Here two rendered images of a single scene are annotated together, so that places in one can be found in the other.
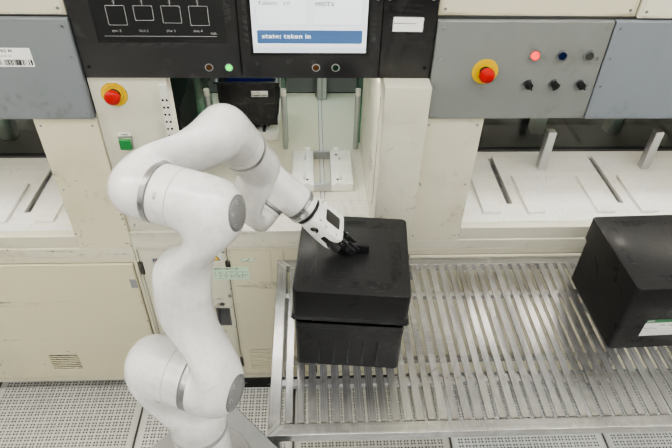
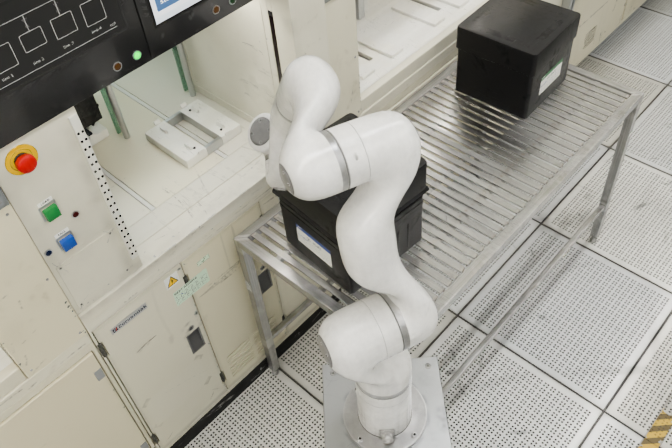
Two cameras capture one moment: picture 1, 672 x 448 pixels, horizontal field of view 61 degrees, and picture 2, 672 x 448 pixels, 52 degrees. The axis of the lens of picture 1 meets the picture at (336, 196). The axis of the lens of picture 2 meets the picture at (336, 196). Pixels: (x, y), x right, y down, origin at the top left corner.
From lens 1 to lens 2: 0.81 m
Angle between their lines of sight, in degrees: 30
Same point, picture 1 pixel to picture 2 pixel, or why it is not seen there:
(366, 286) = not seen: hidden behind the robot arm
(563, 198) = (401, 31)
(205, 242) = (412, 168)
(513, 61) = not seen: outside the picture
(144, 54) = (45, 89)
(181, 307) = (391, 249)
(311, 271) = (338, 198)
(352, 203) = not seen: hidden behind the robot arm
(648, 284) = (537, 48)
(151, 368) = (367, 335)
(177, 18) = (71, 26)
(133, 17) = (23, 50)
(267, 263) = (221, 250)
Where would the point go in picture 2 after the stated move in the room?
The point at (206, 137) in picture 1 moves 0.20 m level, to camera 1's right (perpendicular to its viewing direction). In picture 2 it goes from (332, 89) to (415, 34)
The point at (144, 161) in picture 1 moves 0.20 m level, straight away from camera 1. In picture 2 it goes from (314, 138) to (200, 112)
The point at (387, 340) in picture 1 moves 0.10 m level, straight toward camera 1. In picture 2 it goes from (414, 216) to (439, 239)
